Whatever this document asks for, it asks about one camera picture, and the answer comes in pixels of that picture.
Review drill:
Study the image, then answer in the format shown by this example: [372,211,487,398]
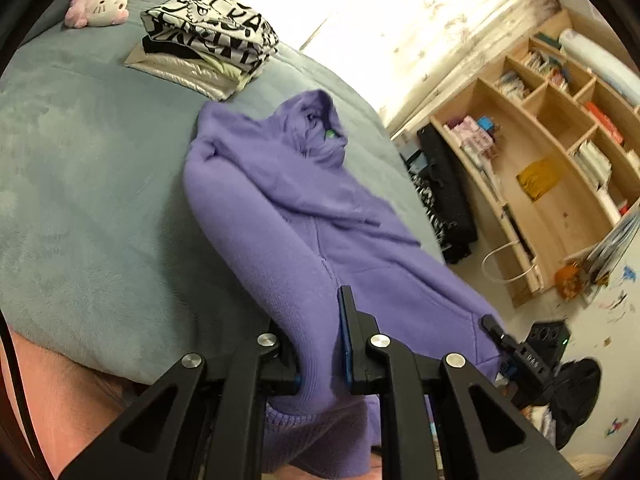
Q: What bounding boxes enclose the teal bed blanket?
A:
[1,0,265,384]

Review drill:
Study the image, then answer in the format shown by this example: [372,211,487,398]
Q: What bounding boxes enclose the light green folded garment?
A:
[201,54,254,84]

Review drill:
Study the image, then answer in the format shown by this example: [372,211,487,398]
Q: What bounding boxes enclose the black white patterned cloth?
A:
[409,171,450,252]

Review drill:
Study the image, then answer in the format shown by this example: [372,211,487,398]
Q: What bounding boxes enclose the floral sheer curtain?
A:
[239,0,559,133]

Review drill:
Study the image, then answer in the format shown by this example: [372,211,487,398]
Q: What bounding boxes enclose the wooden bookshelf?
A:
[428,10,639,306]

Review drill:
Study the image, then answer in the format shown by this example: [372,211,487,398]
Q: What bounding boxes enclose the cream shiny folded garment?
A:
[124,42,264,102]

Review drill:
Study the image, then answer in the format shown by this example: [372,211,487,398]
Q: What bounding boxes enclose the pink white plush toy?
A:
[64,0,129,29]

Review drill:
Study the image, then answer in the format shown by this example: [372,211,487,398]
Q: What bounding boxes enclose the black white patterned folded garment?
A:
[140,0,279,73]

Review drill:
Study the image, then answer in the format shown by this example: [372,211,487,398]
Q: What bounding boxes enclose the purple zip hoodie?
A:
[183,90,499,479]

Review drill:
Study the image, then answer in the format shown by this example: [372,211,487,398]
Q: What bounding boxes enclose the pink boxes on shelf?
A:
[445,115,498,159]

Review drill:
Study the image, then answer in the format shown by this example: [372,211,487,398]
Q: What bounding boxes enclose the yellow cloth on shelf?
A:
[516,156,565,203]

